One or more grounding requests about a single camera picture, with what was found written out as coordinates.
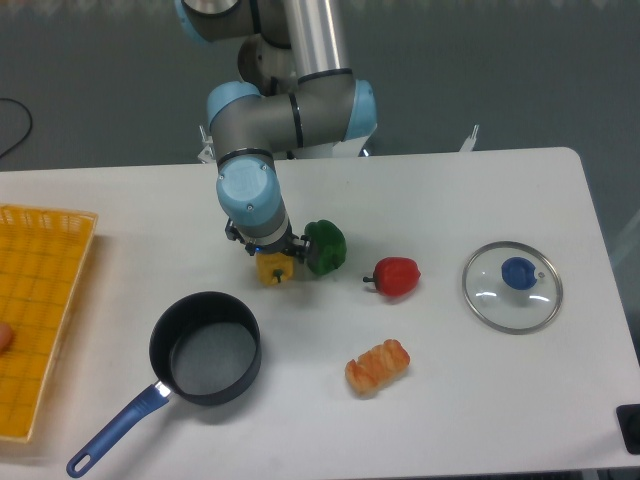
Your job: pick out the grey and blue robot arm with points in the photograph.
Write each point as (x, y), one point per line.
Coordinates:
(297, 92)

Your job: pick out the yellow toy bell pepper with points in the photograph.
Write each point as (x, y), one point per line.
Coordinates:
(274, 269)

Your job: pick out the black device at table edge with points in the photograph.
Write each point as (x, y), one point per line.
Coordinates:
(629, 421)

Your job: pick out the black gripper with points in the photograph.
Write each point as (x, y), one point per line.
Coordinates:
(277, 242)

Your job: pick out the dark saucepan with blue handle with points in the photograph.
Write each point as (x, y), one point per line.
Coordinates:
(205, 349)

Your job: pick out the yellow woven plastic basket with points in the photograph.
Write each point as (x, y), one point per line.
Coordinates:
(43, 252)

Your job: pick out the round peach object in basket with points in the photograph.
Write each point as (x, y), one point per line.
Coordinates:
(6, 336)

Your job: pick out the red toy bell pepper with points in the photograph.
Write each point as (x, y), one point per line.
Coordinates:
(394, 276)

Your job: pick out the toy salmon sushi piece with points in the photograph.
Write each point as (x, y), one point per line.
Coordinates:
(377, 367)

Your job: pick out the glass lid with blue knob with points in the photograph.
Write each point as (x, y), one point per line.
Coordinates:
(512, 287)

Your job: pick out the green toy bell pepper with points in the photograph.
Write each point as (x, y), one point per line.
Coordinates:
(328, 247)

